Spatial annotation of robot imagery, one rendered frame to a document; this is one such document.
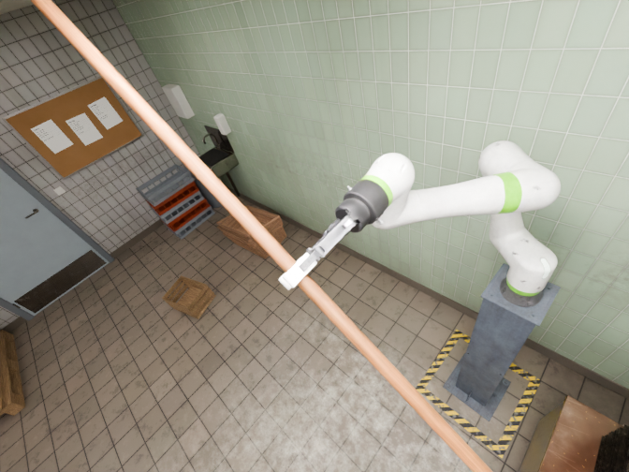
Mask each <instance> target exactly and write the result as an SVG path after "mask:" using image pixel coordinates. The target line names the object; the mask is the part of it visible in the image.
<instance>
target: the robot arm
mask: <svg viewBox="0 0 629 472"><path fill-rule="evenodd" d="M478 166H479V169H480V171H481V174H482V177H481V178H477V179H474V180H470V181H466V182H462V183H458V184H451V185H445V186H440V187H434V188H427V189H419V190H410V189H411V187H412V185H413V182H414V180H415V169H414V166H413V164H412V162H411V161H410V160H409V159H408V158H407V157H406V156H404V155H401V154H397V153H389V154H385V155H382V156H380V157H378V158H377V159H376V160H375V161H374V162H373V164H372V166H371V168H370V170H369V171H368V172H367V174H366V175H365V176H364V177H363V178H362V179H361V180H360V181H359V182H357V183H356V184H355V185H354V186H353V187H350V186H348V187H347V189H348V192H347V193H346V194H345V195H344V201H343V202H342V203H341V204H340V205H339V206H338V207H337V208H336V210H335V215H336V218H337V219H336V220H335V221H334V222H333V223H332V224H331V225H330V226H329V228H328V229H327V230H326V231H325V232H324V233H323V234H322V237H321V238H320V239H319V240H318V241H317V242H316V243H315V244H314V245H313V246H312V247H311V248H310V247H309V248H307V249H306V251H307V252H306V253H305V254H304V255H303V256H302V257H300V258H299V259H298V260H297V262H296V263H295V264H294V265H293V266H292V267H291V268H290V269H289V270H288V271H287V272H286V273H284V274H283V275H282V276H281V277H280V278H279V281H280V282H281V283H282V284H283V285H284V286H285V287H286V288H287V289H288V290H290V289H291V288H294V287H295V286H296V285H297V283H298V282H299V281H300V280H301V279H302V278H303V277H304V276H305V275H306V274H307V273H308V272H309V271H310V270H311V269H312V268H313V267H314V266H315V265H316V263H317V262H318V261H319V260H320V259H321V258H323V257H324V256H325V255H326V254H327V253H328V251H329V250H330V249H331V248H332V247H333V246H334V245H335V244H336V243H338V242H339V241H340V240H341V239H342V238H343V237H344V236H346V235H347V234H348V233H349V232H350V231H351V232H354V233H357V232H360V231H362V230H363V229H364V227H365V226H366V225H371V224H372V225H373V226H374V227H376V228H378V229H394V228H397V227H400V226H404V225H408V224H412V223H416V222H421V221H426V220H432V219H437V218H445V217H453V216H464V215H484V214H489V215H490V232H489V236H490V241H491V242H492V244H493V245H494V246H495V247H496V249H497V250H498V251H499V253H500V254H501V255H502V257H503V258H504V259H505V261H506V262H507V263H508V265H509V270H508V272H507V275H506V278H504V279H503V280H502V282H501V284H500V292H501V294H502V296H503V297H504V298H505V299H506V300H507V301H508V302H511V303H512V304H515V305H517V306H521V307H531V306H535V305H537V304H538V303H539V302H540V301H541V299H542V297H543V292H542V290H543V289H544V288H545V286H546V284H547V282H548V281H549V279H550V278H551V276H552V274H553V272H554V270H555V268H556V267H557V263H558V260H557V258H556V256H555V254H554V253H553V252H552V251H551V250H550V249H548V248H547V247H545V246H544V245H543V244H541V243H540V242H539V241H538V240H537V239H536V238H535V237H534V236H533V235H532V234H531V233H530V232H529V231H528V230H527V229H526V228H525V227H524V224H523V220H522V216H521V212H527V211H534V210H540V209H543V208H545V207H547V206H549V205H550V204H551V203H552V202H554V201H555V200H556V199H557V198H558V196H559V194H560V191H561V182H560V180H559V178H558V176H557V175H556V174H555V173H554V172H553V171H551V170H549V169H547V168H545V167H544V166H542V165H540V164H538V163H537V162H535V161H534V160H532V159H531V158H530V157H529V156H528V155H526V154H525V153H524V152H523V151H522V150H521V148H520V147H519V146H518V145H517V144H516V143H514V142H512V141H508V140H500V141H496V142H494V143H492V144H490V145H489V146H487V147H486V148H485V149H484V150H483V151H482V153H481V155H480V157H479V159H478Z"/></svg>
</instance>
